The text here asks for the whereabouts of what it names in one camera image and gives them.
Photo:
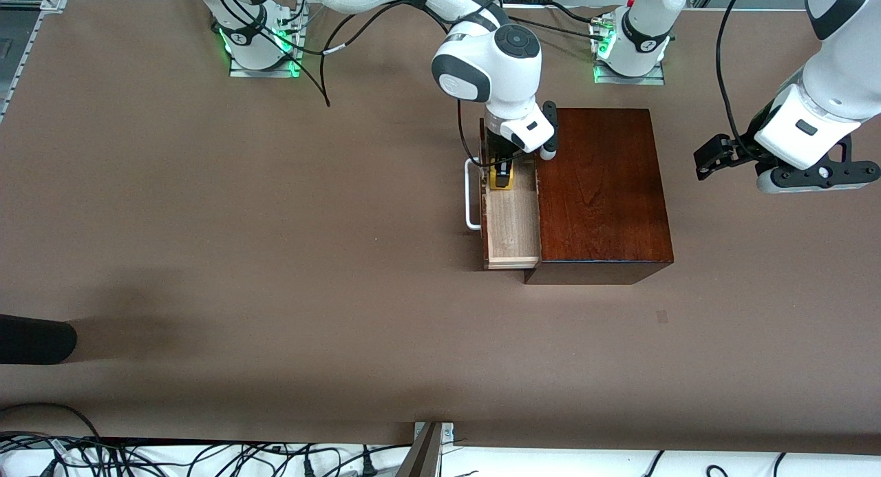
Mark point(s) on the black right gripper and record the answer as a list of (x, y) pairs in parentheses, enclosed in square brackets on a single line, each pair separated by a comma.
[(497, 149)]

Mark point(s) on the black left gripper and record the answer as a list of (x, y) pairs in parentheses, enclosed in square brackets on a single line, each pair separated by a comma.
[(746, 149)]

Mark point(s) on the yellow cube block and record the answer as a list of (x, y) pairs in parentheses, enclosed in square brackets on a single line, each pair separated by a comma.
[(492, 177)]

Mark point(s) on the light wood drawer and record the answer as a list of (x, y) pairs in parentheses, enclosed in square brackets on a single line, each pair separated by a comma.
[(513, 222)]

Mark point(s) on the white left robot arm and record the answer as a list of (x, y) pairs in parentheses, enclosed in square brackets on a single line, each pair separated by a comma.
[(846, 64)]

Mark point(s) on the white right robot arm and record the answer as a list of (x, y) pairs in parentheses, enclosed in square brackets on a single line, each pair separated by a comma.
[(502, 78)]

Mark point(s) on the dark brown wooden cabinet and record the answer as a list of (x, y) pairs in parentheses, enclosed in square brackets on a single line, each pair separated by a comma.
[(599, 202)]

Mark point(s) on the black ribbed cylinder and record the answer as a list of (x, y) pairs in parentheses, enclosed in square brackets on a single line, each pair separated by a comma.
[(34, 339)]

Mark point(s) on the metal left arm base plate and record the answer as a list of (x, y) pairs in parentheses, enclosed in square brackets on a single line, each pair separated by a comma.
[(630, 80)]

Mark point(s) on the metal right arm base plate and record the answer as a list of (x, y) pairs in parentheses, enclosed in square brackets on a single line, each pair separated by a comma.
[(265, 72)]

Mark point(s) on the aluminium frame post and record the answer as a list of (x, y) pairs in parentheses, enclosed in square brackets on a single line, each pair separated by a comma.
[(423, 456)]

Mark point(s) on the aluminium table edge rail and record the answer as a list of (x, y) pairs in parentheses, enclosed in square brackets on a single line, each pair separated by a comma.
[(20, 57)]

